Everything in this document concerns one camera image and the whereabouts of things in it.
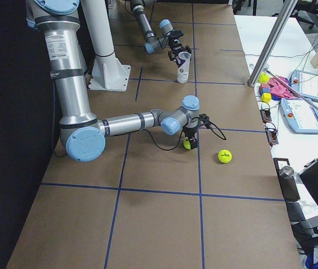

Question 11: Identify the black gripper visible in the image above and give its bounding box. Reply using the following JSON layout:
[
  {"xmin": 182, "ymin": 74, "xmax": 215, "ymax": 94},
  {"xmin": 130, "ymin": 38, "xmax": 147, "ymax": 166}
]
[
  {"xmin": 184, "ymin": 126, "xmax": 198, "ymax": 149},
  {"xmin": 168, "ymin": 39, "xmax": 187, "ymax": 61}
]

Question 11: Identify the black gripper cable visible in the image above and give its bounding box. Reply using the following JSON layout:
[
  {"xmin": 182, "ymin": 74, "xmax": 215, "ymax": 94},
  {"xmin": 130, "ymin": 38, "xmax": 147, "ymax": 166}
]
[{"xmin": 144, "ymin": 113, "xmax": 227, "ymax": 151}]

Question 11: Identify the aluminium frame post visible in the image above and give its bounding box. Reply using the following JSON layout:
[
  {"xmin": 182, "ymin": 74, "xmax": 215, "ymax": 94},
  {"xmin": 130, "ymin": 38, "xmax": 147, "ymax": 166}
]
[{"xmin": 247, "ymin": 0, "xmax": 298, "ymax": 87}]

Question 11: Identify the red cube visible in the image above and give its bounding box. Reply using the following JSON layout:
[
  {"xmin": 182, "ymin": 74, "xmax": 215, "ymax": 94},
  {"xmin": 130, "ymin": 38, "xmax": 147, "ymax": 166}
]
[{"xmin": 260, "ymin": 84, "xmax": 270, "ymax": 89}]

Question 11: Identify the blue cube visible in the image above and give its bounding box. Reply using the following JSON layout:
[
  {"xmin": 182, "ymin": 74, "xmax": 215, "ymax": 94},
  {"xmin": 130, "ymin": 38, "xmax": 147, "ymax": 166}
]
[{"xmin": 259, "ymin": 87, "xmax": 271, "ymax": 96}]

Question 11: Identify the spare yellow tennis ball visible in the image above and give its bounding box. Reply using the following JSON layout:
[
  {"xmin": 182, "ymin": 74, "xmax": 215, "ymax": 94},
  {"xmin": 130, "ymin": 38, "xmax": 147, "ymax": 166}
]
[{"xmin": 258, "ymin": 72, "xmax": 270, "ymax": 84}]

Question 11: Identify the teach pendant far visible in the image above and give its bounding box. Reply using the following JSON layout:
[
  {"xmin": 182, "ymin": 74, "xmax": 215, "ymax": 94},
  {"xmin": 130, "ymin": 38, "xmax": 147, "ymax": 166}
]
[{"xmin": 289, "ymin": 70, "xmax": 318, "ymax": 102}]

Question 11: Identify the teach pendant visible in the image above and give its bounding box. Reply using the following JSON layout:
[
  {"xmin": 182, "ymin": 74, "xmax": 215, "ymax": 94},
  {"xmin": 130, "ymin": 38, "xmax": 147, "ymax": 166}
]
[
  {"xmin": 280, "ymin": 98, "xmax": 318, "ymax": 135},
  {"xmin": 289, "ymin": 70, "xmax": 318, "ymax": 102}
]

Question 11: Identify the yellow cube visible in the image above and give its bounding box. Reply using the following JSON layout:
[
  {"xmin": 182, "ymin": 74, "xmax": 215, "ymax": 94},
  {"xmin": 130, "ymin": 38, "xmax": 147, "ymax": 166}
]
[{"xmin": 261, "ymin": 92, "xmax": 272, "ymax": 103}]

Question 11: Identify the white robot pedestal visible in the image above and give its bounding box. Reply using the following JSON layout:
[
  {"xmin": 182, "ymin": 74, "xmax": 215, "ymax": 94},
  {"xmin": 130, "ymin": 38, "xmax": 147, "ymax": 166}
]
[{"xmin": 81, "ymin": 0, "xmax": 131, "ymax": 92}]

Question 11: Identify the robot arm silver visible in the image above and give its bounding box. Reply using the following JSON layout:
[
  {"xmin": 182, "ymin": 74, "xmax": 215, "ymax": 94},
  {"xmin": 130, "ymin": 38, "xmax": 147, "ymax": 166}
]
[
  {"xmin": 129, "ymin": 0, "xmax": 191, "ymax": 66},
  {"xmin": 26, "ymin": 1, "xmax": 199, "ymax": 162}
]

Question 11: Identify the pink cloth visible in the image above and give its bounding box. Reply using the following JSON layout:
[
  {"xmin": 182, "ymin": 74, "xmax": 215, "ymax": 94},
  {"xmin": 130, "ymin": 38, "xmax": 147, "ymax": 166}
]
[{"xmin": 268, "ymin": 77, "xmax": 295, "ymax": 100}]

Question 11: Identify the teach pendant near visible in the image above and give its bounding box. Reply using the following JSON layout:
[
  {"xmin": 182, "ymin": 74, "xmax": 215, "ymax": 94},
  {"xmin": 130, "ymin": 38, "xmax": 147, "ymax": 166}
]
[{"xmin": 280, "ymin": 98, "xmax": 318, "ymax": 135}]

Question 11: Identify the reacher grabber tool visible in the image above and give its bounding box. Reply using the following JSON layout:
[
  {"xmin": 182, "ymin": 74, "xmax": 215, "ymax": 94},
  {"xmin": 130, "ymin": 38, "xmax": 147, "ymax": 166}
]
[{"xmin": 263, "ymin": 67, "xmax": 318, "ymax": 111}]

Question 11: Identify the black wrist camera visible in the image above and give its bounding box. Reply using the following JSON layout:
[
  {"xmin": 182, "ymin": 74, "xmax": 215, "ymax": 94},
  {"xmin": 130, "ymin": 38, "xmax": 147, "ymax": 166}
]
[{"xmin": 169, "ymin": 30, "xmax": 184, "ymax": 40}]

